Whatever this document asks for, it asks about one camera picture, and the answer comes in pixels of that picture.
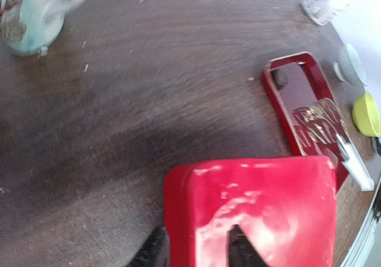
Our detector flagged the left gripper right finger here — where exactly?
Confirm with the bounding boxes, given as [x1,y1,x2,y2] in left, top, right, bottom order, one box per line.
[227,225,268,267]

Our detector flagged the red chocolate tray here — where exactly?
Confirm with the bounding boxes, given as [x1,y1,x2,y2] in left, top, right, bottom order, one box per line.
[262,52,350,189]

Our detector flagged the red tin lid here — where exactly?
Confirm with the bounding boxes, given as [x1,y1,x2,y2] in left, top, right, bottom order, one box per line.
[163,156,336,266]

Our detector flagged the front aluminium rail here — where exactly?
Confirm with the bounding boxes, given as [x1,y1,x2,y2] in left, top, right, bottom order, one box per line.
[340,182,380,267]

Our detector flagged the tall white patterned mug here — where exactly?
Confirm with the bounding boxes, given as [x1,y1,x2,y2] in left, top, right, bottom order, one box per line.
[1,0,85,56]

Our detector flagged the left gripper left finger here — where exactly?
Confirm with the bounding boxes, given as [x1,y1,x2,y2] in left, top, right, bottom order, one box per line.
[127,226,170,267]

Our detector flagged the white mug yellow inside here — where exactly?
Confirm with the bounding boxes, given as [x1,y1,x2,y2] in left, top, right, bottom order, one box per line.
[301,0,351,26]

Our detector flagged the lime green bowl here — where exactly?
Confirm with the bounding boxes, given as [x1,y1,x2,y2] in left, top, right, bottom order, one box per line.
[352,92,380,137]

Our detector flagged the metal serving tongs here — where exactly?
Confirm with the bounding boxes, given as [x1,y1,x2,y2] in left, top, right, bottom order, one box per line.
[336,134,374,191]

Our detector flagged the light blue patterned bowl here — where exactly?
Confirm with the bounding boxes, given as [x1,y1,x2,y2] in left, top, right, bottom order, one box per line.
[333,43,368,87]

